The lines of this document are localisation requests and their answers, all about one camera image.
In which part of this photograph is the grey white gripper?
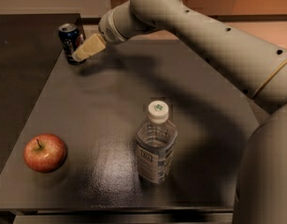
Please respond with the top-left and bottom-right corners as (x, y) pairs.
(72, 2), (133, 62)

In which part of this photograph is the dark blue pepsi can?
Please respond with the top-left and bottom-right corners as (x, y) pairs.
(58, 23), (83, 65)

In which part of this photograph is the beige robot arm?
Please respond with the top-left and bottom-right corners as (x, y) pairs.
(73, 0), (287, 224)

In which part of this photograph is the clear plastic water bottle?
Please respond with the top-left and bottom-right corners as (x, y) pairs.
(136, 101), (178, 184)

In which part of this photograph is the red apple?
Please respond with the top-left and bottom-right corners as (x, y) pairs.
(23, 133), (66, 173)

